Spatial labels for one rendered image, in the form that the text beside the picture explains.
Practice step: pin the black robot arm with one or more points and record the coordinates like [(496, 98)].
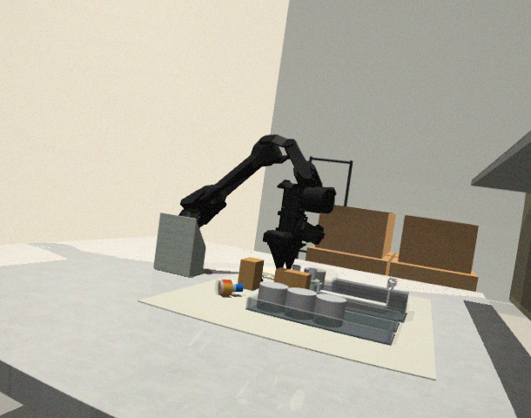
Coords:
[(309, 193)]

